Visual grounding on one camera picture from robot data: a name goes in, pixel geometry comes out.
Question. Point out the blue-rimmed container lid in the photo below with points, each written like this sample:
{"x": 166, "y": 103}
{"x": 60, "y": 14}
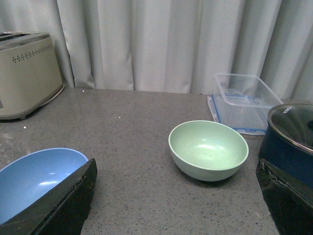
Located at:
{"x": 243, "y": 115}

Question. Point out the blue bowl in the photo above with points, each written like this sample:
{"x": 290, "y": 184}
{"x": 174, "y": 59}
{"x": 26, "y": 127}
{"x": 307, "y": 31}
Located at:
{"x": 28, "y": 178}

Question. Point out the dark blue cooking pot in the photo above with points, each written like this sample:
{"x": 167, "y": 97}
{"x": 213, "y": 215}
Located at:
{"x": 287, "y": 157}

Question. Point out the white curtain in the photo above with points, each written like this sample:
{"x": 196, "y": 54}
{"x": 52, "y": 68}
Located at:
{"x": 174, "y": 45}

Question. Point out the cream two-slot toaster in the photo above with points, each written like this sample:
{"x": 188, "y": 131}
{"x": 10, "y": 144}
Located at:
{"x": 29, "y": 73}

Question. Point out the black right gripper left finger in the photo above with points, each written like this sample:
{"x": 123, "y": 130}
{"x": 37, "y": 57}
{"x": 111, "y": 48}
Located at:
{"x": 61, "y": 211}

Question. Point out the green bowl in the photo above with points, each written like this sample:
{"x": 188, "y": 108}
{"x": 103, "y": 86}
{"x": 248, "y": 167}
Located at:
{"x": 206, "y": 150}

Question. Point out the clear plastic food container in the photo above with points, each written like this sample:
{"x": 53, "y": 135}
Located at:
{"x": 244, "y": 90}

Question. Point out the glass pot lid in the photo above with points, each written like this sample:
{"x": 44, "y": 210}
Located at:
{"x": 294, "y": 123}

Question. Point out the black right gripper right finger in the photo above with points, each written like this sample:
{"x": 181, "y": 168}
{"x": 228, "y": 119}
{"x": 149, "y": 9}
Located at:
{"x": 289, "y": 201}

